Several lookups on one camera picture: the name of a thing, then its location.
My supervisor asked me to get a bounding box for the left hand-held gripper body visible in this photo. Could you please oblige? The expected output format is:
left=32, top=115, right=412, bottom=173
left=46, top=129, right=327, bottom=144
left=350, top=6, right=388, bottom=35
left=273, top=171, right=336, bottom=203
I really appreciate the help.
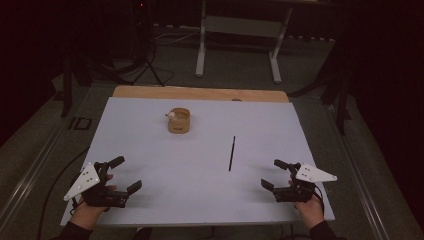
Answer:
left=63, top=161, right=130, bottom=209

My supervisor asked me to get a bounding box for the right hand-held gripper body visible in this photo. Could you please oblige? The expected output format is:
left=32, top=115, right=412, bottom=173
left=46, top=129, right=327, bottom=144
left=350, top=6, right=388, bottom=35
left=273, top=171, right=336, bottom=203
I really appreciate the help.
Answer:
left=272, top=162, right=338, bottom=204

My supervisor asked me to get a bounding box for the black pen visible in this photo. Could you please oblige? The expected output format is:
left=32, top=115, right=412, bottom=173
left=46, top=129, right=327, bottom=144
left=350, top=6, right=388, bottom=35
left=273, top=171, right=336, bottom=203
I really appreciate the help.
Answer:
left=228, top=135, right=237, bottom=173

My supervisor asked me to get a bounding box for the round bamboo pen holder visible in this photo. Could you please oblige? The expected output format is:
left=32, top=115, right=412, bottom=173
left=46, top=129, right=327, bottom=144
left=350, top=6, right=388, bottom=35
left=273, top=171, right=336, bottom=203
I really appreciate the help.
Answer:
left=165, top=107, right=192, bottom=135

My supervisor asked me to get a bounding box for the person's right hand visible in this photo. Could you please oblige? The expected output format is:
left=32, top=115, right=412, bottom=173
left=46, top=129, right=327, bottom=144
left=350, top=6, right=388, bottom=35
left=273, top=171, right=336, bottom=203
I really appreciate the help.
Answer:
left=288, top=179, right=327, bottom=231

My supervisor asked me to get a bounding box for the person's left hand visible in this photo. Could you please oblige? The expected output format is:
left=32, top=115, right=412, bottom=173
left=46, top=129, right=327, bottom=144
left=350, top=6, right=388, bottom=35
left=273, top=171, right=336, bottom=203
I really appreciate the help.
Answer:
left=69, top=173, right=118, bottom=232

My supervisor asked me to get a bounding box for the black square floor plate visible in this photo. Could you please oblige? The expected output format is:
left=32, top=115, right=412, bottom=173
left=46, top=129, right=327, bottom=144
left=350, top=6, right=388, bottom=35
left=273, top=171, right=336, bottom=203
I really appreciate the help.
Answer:
left=67, top=116, right=93, bottom=131

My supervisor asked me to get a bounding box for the white table board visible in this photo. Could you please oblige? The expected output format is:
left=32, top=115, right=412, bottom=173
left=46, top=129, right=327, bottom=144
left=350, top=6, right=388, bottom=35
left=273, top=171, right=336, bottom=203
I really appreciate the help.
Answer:
left=60, top=96, right=336, bottom=228

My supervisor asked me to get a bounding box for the black metal stand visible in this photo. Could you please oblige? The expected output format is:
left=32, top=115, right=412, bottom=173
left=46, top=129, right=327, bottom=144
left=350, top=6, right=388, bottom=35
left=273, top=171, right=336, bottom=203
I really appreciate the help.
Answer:
left=60, top=54, right=75, bottom=118
left=319, top=64, right=353, bottom=136

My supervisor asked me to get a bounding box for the wooden table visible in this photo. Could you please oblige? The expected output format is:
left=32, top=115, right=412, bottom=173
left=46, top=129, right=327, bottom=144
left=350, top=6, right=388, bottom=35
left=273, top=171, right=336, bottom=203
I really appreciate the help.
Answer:
left=112, top=85, right=290, bottom=103

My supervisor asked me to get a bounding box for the black tripod stand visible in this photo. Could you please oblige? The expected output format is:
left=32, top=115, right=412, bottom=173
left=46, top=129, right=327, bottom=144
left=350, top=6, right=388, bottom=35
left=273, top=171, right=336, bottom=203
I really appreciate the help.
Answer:
left=131, top=0, right=166, bottom=88

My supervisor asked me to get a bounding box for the white metal stand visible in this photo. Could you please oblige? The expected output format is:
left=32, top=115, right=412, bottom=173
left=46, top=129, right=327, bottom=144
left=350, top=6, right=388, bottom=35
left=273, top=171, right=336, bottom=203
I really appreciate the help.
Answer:
left=194, top=0, right=295, bottom=85

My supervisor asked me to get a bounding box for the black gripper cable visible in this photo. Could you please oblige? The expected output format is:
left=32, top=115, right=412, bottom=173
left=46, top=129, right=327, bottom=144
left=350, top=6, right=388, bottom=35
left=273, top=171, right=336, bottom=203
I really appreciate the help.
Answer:
left=312, top=183, right=327, bottom=215

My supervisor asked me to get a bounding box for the metal floor rail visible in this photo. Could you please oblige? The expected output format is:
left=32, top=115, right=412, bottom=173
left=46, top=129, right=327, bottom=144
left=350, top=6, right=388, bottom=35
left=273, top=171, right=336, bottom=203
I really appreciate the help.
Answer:
left=0, top=123, right=69, bottom=223
left=322, top=102, right=393, bottom=240

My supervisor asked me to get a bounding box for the white floor cable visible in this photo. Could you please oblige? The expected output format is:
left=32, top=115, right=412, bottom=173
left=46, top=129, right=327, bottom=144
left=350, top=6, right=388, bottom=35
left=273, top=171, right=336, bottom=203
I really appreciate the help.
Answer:
left=153, top=30, right=202, bottom=46

